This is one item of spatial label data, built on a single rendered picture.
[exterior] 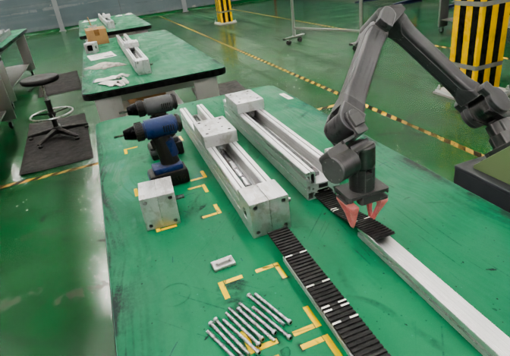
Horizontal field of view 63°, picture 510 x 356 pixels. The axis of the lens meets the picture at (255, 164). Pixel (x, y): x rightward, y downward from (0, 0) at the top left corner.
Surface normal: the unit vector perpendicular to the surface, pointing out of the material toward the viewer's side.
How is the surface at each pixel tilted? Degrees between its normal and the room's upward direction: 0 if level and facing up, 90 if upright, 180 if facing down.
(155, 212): 90
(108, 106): 90
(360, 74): 45
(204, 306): 0
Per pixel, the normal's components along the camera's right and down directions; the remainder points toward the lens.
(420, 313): -0.11, -0.89
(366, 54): 0.36, -0.43
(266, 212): 0.34, 0.38
